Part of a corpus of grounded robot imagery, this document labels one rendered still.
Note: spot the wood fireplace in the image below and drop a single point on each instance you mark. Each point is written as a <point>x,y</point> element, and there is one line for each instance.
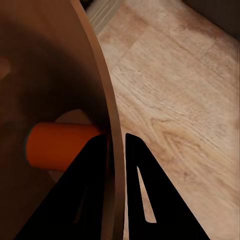
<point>100,12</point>

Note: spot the trash can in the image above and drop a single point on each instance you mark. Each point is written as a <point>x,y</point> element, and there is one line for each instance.
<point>52,69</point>

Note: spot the can of soda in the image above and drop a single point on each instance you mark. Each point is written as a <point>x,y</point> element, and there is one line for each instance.
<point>53,146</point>

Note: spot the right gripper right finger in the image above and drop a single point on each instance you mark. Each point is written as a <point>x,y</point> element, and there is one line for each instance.
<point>174,219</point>

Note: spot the cabinet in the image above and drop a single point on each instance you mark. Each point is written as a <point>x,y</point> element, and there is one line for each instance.
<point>224,13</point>

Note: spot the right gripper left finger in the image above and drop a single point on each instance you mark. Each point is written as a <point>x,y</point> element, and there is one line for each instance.
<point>54,217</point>

